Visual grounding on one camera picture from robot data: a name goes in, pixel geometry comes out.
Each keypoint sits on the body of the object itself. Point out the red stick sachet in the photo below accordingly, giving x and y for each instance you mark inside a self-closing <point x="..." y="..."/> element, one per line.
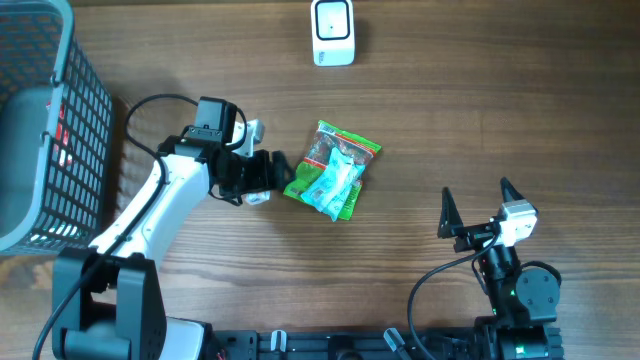
<point x="62" y="150"/>

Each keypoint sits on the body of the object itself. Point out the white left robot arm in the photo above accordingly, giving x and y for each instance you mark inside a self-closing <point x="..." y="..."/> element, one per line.
<point x="107" y="302"/>

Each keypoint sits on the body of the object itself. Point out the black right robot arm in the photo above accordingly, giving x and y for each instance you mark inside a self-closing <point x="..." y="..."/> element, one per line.
<point x="523" y="295"/>

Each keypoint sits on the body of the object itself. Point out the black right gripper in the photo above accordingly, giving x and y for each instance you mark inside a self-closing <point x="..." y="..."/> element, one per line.
<point x="478" y="233"/>

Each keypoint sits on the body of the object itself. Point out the white barcode scanner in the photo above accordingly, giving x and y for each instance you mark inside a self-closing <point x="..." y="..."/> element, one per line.
<point x="333" y="32"/>

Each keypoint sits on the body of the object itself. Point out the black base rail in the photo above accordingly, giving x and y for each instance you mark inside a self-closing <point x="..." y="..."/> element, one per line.
<point x="375" y="345"/>

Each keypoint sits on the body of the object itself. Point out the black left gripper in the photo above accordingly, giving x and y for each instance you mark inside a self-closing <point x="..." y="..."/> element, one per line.
<point x="267" y="171"/>

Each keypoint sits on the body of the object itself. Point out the mint green wipes pack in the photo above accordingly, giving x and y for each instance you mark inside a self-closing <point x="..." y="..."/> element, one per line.
<point x="334" y="192"/>

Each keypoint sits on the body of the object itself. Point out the red tissue pack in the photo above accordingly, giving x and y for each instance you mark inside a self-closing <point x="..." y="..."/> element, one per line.
<point x="257" y="198"/>

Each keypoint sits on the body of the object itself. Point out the green snack bag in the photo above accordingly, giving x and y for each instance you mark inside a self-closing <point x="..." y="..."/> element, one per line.
<point x="326" y="138"/>

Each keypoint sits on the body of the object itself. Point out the dark grey plastic basket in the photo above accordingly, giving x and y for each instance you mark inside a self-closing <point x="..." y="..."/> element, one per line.
<point x="44" y="207"/>

